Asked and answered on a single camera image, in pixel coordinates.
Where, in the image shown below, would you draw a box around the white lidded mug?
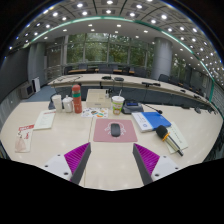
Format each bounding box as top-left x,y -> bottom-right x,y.
62,95 -> 74,114

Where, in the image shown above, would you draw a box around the black handheld microphone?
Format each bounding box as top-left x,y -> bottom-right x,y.
155,124 -> 185,157

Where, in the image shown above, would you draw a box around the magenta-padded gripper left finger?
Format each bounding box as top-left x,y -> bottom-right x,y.
44,142 -> 93,186

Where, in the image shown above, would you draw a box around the red thermos bottle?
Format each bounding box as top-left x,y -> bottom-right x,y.
71,83 -> 83,115

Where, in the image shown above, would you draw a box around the blue and white book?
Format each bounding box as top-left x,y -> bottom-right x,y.
131,111 -> 172,133

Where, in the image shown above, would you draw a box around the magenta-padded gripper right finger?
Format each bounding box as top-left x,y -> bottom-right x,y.
132,143 -> 183,186

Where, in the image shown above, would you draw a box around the white paper cup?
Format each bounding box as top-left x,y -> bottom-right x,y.
51,94 -> 63,113

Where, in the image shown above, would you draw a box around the ceiling lights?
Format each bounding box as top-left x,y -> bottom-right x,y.
8,0 -> 223,73

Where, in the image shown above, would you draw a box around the dark office chairs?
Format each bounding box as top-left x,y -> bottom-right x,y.
63,63 -> 209,88

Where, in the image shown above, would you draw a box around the printed paper cup with straw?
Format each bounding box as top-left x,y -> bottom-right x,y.
111,89 -> 126,116

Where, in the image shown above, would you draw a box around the colourful sticker sheet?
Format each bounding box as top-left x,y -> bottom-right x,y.
80,107 -> 110,119

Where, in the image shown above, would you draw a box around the white booklet with red heading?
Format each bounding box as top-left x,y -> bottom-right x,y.
33,109 -> 57,131

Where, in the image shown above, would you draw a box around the pink printed mouse pad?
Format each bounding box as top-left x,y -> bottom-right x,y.
92,118 -> 139,144

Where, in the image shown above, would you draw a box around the white paper sheet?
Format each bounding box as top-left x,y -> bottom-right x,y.
165,121 -> 189,155

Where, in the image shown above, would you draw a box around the long curved conference desk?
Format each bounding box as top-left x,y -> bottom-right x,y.
47,73 -> 216,109

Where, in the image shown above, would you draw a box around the red and white leaflet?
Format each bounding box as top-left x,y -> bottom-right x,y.
14,123 -> 36,154

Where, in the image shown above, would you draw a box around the white floor appliance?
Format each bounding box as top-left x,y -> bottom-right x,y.
31,76 -> 42,94

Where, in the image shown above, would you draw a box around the black computer mouse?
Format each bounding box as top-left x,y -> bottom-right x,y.
110,122 -> 121,138

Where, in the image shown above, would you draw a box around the white cardboard box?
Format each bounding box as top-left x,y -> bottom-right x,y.
85,88 -> 113,109

